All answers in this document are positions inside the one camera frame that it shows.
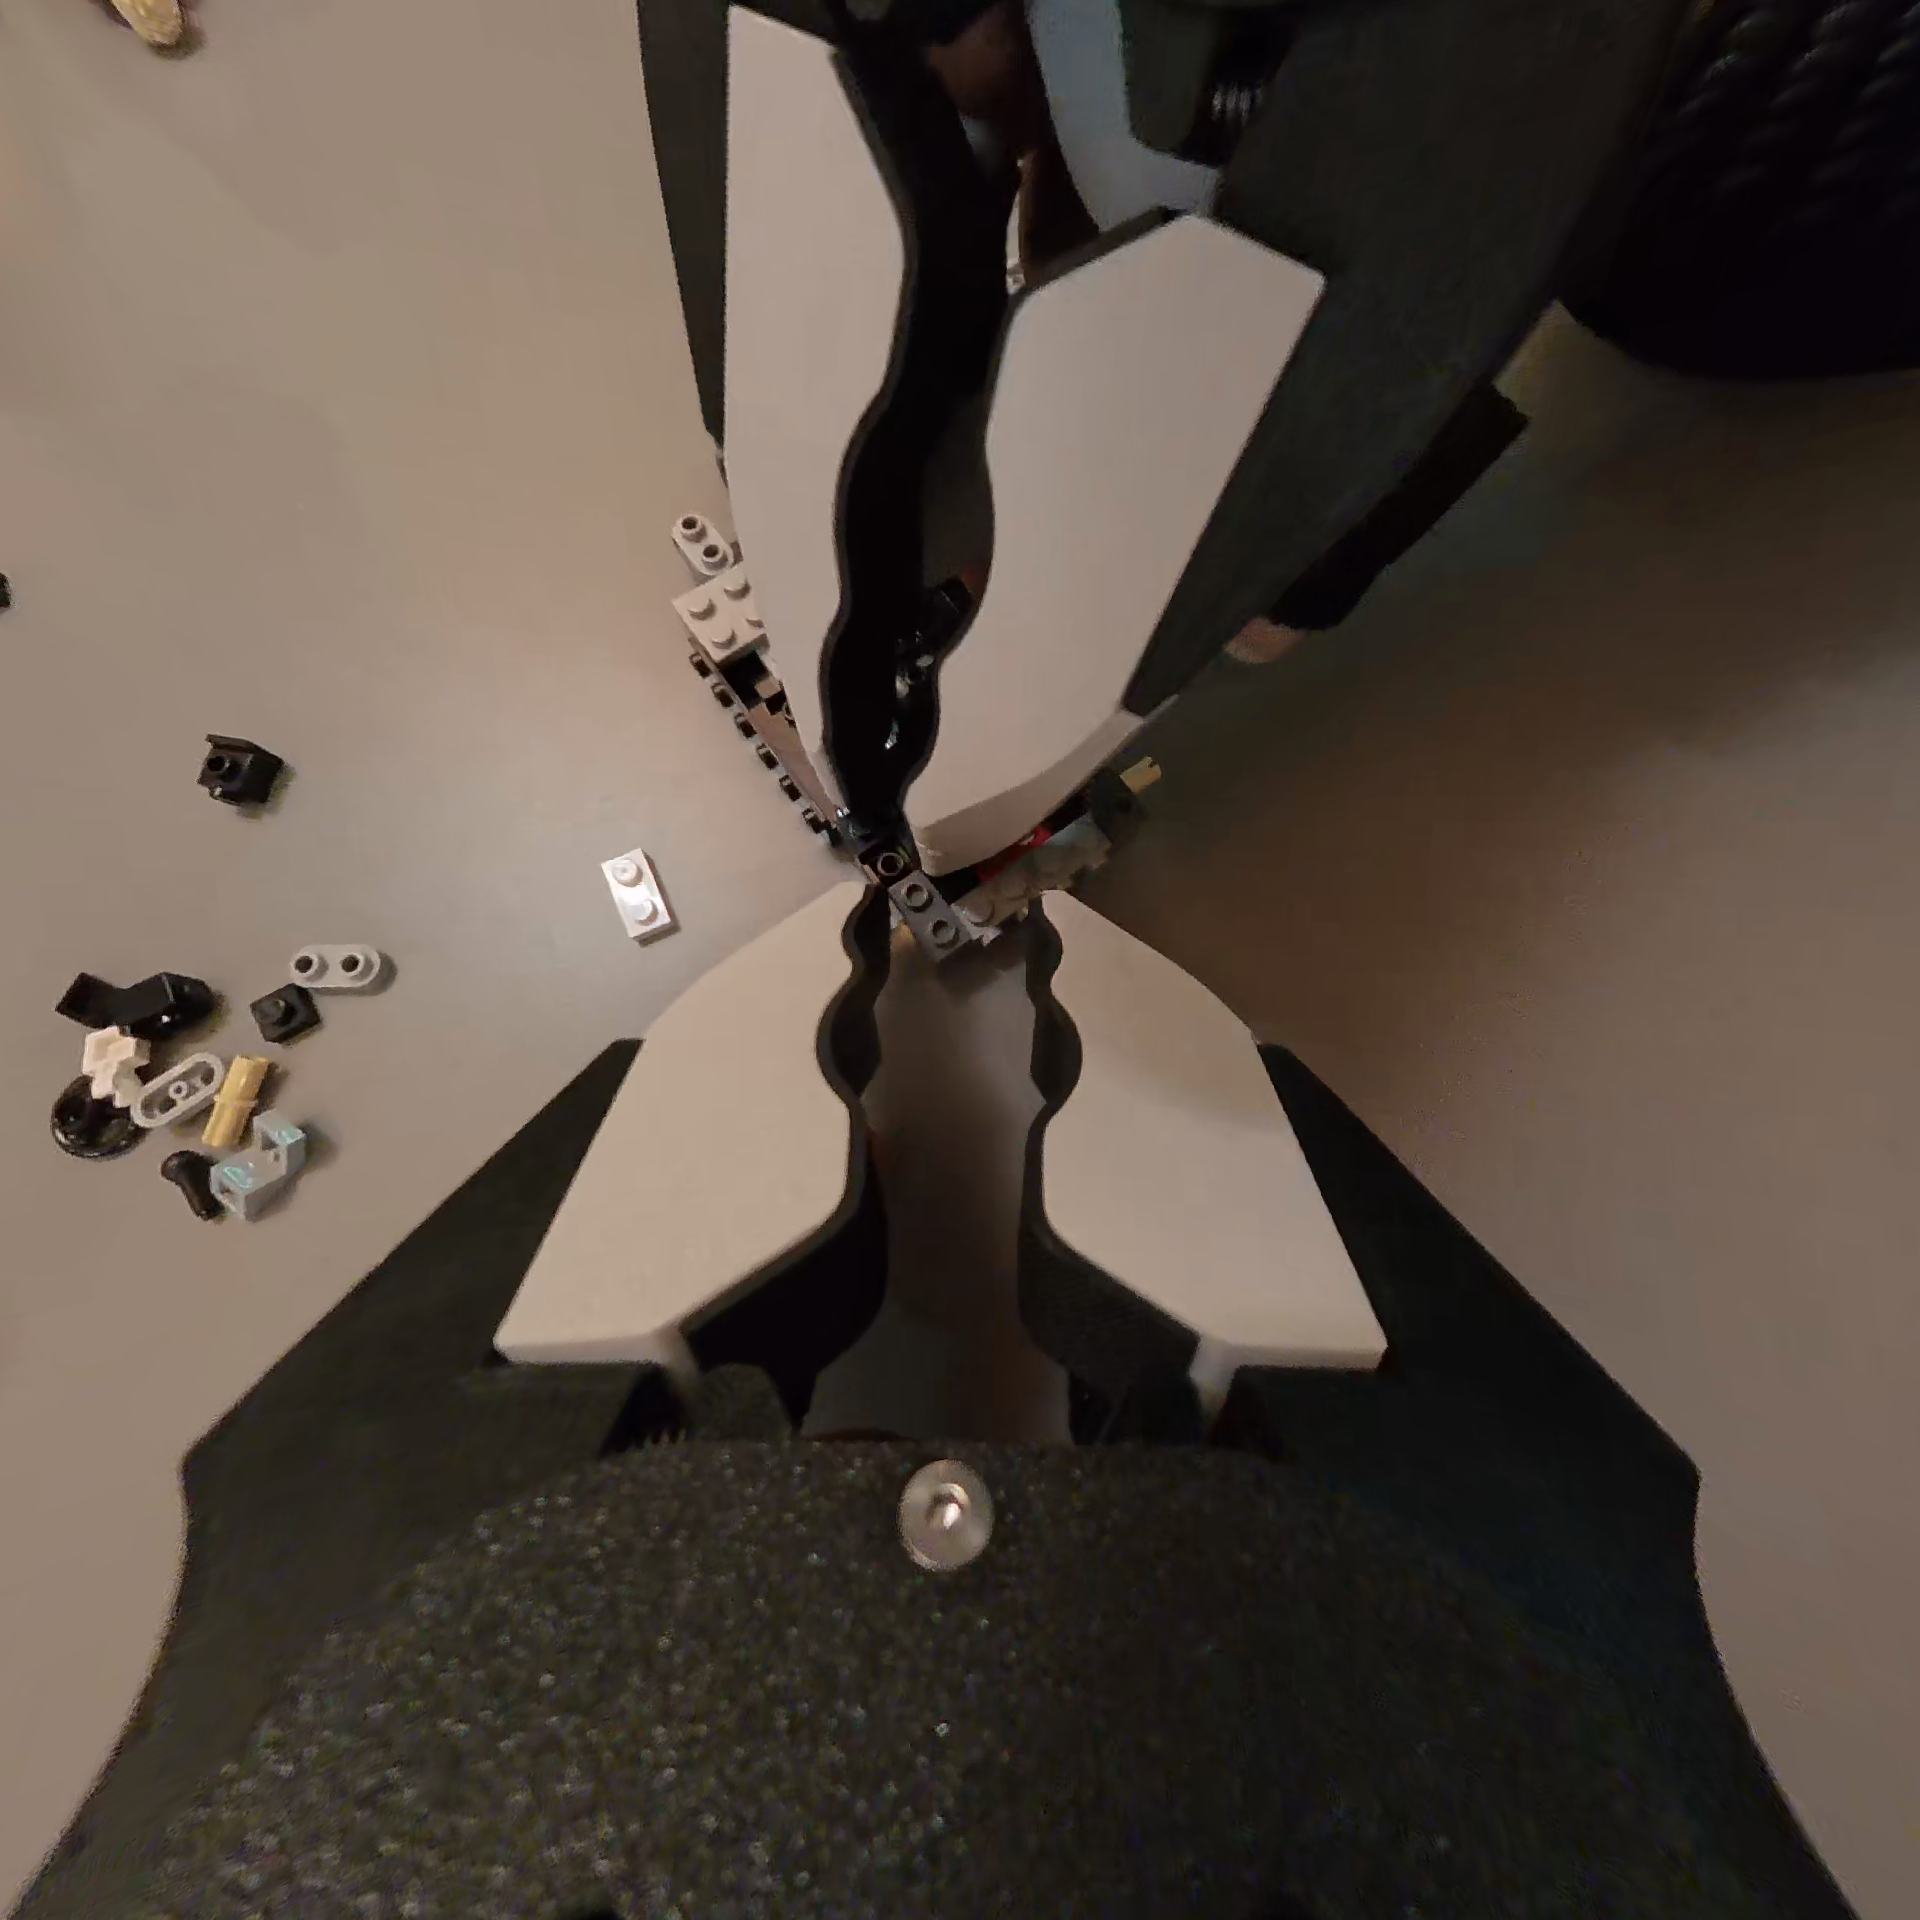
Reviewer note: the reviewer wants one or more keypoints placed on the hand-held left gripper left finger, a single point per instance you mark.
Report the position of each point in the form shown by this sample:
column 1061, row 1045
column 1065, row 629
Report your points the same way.
column 690, row 1187

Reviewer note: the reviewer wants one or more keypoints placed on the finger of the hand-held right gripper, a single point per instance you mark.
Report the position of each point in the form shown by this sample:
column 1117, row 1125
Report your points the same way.
column 794, row 301
column 1138, row 448

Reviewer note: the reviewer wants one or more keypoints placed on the person's right hand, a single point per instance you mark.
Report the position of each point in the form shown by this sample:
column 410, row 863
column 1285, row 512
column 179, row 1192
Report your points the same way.
column 1261, row 641

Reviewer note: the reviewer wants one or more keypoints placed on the grey desk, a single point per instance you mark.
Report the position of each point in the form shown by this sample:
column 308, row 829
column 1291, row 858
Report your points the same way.
column 298, row 374

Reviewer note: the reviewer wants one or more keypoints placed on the small white brick plate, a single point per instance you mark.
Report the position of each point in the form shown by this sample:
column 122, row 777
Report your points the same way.
column 639, row 896

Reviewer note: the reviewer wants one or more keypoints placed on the pile of small brick pieces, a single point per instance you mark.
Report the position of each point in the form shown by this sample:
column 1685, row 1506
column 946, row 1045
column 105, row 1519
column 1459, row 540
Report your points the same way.
column 179, row 1085

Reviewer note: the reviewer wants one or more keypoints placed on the black clip brick piece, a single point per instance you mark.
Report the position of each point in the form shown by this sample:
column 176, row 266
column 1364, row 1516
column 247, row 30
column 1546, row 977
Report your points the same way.
column 240, row 771

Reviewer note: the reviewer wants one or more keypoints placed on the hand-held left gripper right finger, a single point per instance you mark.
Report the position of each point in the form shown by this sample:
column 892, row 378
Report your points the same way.
column 1215, row 1187

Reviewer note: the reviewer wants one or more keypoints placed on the black brick car chassis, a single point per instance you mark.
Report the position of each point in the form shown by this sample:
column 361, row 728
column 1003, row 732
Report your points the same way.
column 722, row 608

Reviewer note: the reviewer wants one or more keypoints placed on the black quilted pad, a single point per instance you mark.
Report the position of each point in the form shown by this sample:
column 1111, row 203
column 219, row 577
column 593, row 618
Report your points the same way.
column 1769, row 182

